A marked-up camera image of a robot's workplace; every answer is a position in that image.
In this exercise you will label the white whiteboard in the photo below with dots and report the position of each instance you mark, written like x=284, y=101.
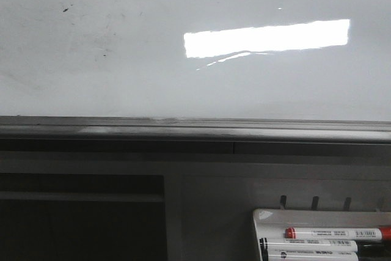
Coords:
x=238, y=59

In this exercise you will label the black-capped whiteboard marker upper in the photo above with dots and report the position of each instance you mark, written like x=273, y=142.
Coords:
x=308, y=245

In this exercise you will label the black-capped whiteboard marker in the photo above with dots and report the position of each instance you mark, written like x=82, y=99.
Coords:
x=308, y=245
x=289, y=255

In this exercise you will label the black-capped whiteboard marker lower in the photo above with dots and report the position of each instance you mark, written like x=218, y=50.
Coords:
x=289, y=255

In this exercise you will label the red-capped whiteboard marker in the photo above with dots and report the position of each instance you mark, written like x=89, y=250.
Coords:
x=339, y=233

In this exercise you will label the white marker tray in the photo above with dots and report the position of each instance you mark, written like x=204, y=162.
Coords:
x=272, y=224

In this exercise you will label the grey whiteboard ledge rail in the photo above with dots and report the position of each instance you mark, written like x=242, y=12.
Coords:
x=195, y=130

